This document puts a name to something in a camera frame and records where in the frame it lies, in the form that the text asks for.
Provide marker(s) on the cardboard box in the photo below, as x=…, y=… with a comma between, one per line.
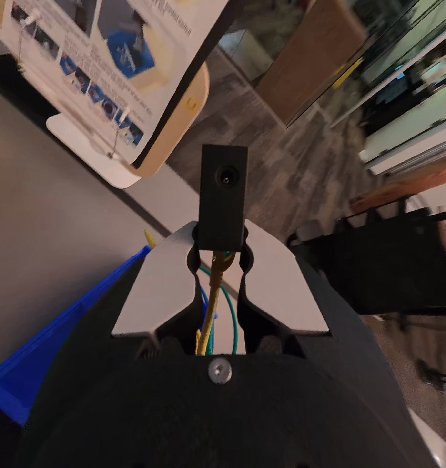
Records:
x=311, y=55

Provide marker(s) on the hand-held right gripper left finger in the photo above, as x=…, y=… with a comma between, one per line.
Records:
x=153, y=292

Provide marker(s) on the black network switch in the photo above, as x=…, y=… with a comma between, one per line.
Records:
x=223, y=204

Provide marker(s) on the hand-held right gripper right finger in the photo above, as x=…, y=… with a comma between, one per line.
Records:
x=285, y=292

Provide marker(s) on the yellow smiley sticker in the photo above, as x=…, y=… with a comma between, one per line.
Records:
x=192, y=104

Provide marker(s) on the blue plastic bin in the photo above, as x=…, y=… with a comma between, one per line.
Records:
x=25, y=376

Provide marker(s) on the black panel stand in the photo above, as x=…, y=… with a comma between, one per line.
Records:
x=384, y=263

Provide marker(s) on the black desk mat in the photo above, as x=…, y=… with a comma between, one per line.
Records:
x=10, y=80

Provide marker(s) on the yellow floor sign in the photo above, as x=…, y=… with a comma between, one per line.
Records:
x=349, y=71

